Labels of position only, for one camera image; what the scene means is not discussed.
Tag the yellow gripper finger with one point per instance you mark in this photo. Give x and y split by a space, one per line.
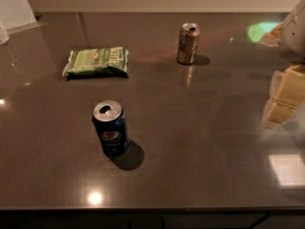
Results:
276 114

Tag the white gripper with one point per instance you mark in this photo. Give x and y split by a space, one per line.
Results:
294 37

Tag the orange soda can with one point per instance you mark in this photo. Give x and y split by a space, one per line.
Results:
188 43

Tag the blue Pepsi can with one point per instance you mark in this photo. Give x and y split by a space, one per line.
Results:
109 120

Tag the green chip bag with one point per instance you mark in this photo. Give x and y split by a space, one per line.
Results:
97 62

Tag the clear plastic bottle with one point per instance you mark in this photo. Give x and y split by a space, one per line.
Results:
4 36

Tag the white board leaning on wall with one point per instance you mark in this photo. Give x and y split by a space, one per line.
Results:
17 15

